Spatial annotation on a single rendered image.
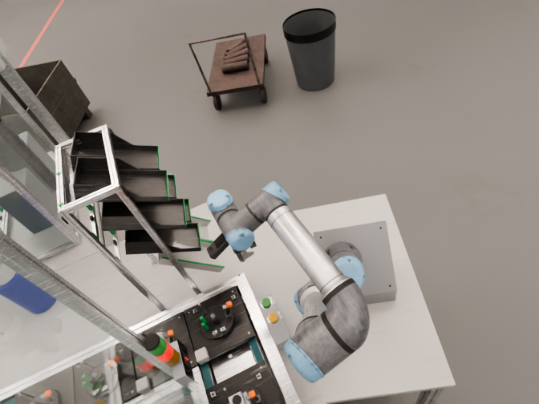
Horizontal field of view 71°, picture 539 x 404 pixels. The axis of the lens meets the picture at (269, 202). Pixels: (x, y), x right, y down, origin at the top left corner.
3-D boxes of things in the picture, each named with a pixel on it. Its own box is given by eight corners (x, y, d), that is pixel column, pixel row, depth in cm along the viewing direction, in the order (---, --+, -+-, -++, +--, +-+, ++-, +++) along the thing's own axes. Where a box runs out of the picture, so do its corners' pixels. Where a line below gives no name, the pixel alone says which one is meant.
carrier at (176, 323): (184, 313, 162) (172, 300, 152) (199, 365, 146) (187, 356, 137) (131, 339, 159) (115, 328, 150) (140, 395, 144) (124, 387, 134)
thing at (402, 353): (385, 197, 193) (385, 193, 191) (454, 386, 136) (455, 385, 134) (251, 222, 200) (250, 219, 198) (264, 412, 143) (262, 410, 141)
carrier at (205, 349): (236, 287, 164) (228, 273, 155) (257, 337, 149) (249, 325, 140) (184, 313, 162) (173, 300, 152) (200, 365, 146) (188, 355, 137)
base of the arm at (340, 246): (355, 236, 148) (359, 241, 138) (366, 273, 149) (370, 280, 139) (318, 246, 150) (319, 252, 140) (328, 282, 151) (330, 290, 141)
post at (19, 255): (198, 381, 142) (3, 232, 66) (200, 389, 140) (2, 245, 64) (191, 384, 142) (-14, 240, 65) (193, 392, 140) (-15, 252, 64)
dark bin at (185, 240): (197, 225, 159) (199, 214, 154) (200, 251, 151) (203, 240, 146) (126, 228, 150) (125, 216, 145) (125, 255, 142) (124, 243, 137)
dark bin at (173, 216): (183, 202, 147) (184, 188, 142) (186, 228, 139) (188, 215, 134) (105, 203, 138) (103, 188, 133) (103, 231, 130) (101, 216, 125)
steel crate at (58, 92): (99, 108, 461) (66, 58, 409) (67, 167, 400) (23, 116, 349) (42, 115, 477) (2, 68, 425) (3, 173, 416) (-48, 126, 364)
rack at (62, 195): (188, 241, 197) (108, 121, 136) (208, 300, 174) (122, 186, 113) (150, 259, 195) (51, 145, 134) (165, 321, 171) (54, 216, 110)
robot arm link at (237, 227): (255, 221, 103) (239, 196, 110) (225, 248, 105) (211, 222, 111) (269, 232, 109) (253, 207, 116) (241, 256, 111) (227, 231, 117)
